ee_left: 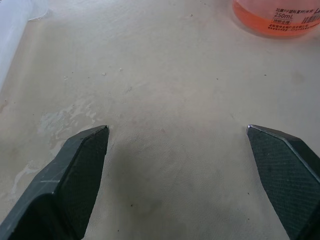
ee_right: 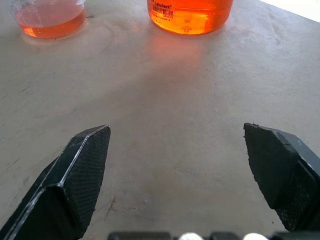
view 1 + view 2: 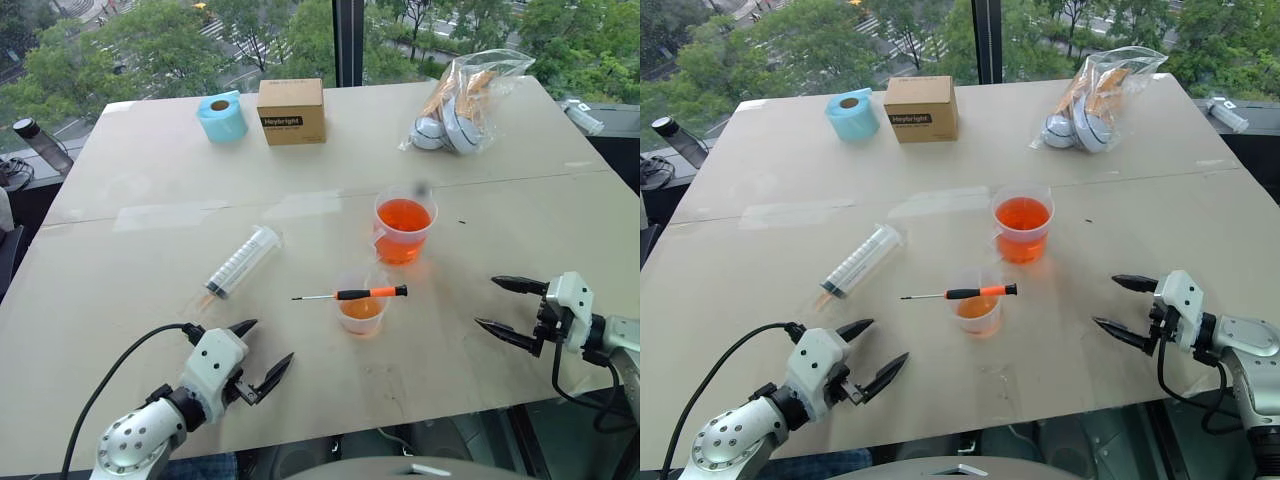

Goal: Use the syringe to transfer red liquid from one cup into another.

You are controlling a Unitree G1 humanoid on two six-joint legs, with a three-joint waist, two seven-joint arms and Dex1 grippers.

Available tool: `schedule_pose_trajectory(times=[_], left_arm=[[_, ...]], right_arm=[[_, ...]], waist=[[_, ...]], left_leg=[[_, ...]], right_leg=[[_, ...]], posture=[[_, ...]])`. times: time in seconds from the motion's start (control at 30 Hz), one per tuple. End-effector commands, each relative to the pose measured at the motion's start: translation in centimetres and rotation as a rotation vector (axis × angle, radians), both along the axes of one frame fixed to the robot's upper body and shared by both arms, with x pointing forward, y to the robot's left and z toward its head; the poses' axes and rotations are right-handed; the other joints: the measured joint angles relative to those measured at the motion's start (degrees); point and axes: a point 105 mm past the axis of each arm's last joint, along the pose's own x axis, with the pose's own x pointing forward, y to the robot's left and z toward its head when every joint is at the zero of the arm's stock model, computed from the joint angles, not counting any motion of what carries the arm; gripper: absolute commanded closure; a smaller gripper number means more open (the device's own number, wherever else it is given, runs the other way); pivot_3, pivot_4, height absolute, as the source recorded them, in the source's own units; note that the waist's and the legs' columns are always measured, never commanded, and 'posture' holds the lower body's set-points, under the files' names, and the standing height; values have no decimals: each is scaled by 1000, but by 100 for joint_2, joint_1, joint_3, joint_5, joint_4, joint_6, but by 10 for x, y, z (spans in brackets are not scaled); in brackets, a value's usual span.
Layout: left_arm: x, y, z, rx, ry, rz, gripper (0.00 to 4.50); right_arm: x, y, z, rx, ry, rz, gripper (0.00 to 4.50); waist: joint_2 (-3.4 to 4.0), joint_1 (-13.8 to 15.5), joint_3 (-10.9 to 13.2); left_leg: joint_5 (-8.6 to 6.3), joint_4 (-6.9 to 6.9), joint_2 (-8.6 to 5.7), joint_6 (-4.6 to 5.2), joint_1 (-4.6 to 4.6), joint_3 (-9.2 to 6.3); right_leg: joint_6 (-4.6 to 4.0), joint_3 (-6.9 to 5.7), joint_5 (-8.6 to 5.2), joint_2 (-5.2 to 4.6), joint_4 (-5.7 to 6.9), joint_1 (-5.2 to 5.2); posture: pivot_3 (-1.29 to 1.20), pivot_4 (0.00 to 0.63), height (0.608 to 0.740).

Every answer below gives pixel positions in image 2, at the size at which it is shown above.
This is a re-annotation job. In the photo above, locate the small beaker with orange liquid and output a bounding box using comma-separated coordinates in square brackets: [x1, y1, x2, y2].
[9, 0, 87, 39]

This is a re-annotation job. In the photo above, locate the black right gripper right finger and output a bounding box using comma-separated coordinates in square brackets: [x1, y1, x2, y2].
[243, 122, 320, 232]

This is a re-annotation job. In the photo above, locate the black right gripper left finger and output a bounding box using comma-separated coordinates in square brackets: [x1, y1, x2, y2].
[0, 124, 112, 240]

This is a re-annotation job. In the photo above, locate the large beaker with orange liquid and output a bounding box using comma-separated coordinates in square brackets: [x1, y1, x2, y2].
[146, 0, 235, 36]

